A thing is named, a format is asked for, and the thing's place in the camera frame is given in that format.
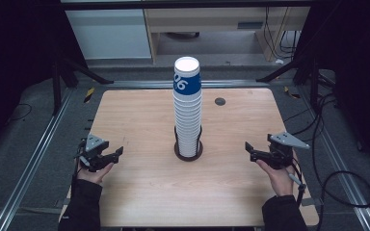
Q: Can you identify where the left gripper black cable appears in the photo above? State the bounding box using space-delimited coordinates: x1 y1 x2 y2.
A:
71 141 89 193

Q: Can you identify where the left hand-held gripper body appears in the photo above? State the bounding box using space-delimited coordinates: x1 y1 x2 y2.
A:
76 133 110 172

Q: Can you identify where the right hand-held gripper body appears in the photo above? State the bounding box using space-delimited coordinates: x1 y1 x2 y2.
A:
267 132 311 170

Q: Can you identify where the person's left hand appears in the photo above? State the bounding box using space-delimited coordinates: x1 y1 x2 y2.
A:
76 161 115 186

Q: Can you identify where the right gripper cable with plug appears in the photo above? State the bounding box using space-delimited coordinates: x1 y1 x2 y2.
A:
287 158 307 207

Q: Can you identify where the silver metal floor rail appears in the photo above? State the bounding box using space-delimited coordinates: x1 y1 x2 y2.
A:
0 88 75 231
297 86 370 231

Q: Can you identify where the yellow and black tape strip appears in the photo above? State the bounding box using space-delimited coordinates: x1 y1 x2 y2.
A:
83 87 96 104
283 86 302 100

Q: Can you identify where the thin black floor cable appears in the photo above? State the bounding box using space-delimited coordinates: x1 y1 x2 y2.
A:
4 102 34 127

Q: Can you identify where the black looped floor cable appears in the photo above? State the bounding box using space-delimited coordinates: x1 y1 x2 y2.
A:
312 92 370 231

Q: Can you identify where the bundle of hanging black cables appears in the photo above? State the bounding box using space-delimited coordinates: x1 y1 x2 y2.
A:
264 7 303 61

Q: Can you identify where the white cabinet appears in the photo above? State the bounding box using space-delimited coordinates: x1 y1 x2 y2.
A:
65 9 152 61

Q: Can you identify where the person's right hand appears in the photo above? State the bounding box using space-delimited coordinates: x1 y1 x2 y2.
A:
255 158 298 197

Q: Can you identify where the black wire cup holder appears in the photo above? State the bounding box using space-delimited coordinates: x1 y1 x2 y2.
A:
173 125 204 163

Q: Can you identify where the silver metal cross rail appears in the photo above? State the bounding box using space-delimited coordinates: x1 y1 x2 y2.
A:
104 79 271 90

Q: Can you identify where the black metal stand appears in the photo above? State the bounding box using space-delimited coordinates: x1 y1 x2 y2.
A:
50 47 116 116
255 47 323 112

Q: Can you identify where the stack of white paper cups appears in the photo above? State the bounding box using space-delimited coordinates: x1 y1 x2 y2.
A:
172 92 203 158

